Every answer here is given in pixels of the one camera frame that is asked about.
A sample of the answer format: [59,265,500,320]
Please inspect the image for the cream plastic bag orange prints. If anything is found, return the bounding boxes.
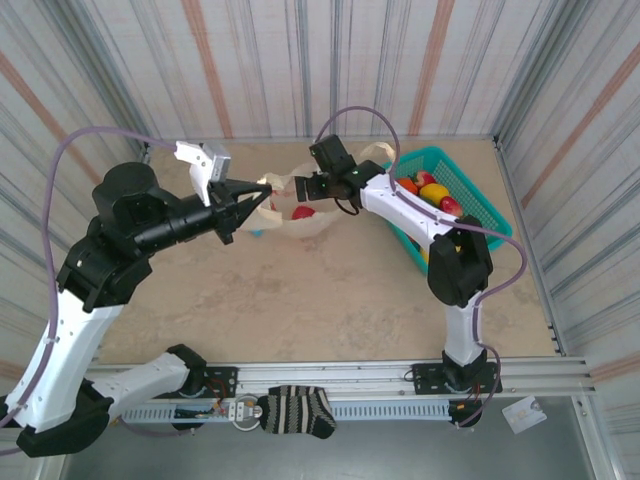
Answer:
[254,141,396,240]

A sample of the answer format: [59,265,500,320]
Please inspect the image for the yellow fake mango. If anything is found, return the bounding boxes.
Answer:
[418,183,450,206]

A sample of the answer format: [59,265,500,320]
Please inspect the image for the red fake peach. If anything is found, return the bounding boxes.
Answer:
[438,195,465,218]

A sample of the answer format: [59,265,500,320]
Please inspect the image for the teal plastic basket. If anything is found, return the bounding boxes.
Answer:
[382,146,515,277]

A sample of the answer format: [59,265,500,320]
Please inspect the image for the black white striped cloth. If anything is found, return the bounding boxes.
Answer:
[257,384,339,441]

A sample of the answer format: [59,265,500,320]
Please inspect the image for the white card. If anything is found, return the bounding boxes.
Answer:
[501,395,547,435]

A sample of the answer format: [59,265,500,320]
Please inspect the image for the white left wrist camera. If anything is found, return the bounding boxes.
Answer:
[173,141,232,207]

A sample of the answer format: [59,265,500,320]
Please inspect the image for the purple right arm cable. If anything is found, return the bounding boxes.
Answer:
[317,105,529,431]

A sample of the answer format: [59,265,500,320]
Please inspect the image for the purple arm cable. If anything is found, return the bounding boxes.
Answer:
[317,105,529,431]
[0,127,197,457]

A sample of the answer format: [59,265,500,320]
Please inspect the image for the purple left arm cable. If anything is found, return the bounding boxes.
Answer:
[0,127,197,457]

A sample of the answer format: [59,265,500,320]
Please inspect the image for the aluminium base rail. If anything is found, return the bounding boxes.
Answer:
[84,355,599,404]

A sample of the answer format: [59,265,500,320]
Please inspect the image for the white round clamp ring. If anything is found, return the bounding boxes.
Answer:
[229,394,264,432]

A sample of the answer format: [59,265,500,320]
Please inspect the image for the white slotted cable duct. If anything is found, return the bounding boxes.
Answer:
[122,402,454,424]

